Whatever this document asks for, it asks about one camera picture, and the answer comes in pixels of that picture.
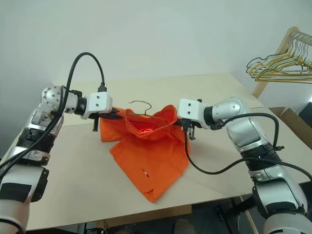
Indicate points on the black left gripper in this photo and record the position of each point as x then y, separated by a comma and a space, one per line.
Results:
96, 123

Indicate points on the black case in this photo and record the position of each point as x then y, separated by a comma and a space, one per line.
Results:
306, 111

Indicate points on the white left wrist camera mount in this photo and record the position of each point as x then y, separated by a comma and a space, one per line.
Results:
100, 102

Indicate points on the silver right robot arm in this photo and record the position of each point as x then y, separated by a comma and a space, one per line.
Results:
246, 126

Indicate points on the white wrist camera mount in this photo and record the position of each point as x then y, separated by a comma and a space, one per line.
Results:
100, 102
190, 109

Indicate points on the brown cardboard box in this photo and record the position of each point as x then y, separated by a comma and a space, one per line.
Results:
287, 117

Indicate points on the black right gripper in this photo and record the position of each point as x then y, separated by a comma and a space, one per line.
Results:
189, 126

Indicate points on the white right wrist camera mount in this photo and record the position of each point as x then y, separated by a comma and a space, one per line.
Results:
190, 109

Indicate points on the wooden clothes rack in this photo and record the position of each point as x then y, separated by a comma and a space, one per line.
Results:
262, 87

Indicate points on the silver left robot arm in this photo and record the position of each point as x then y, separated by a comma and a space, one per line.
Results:
44, 117

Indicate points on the orange shorts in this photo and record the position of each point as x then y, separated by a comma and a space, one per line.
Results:
151, 158

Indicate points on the dark rounded shape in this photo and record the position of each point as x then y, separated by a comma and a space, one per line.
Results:
184, 226

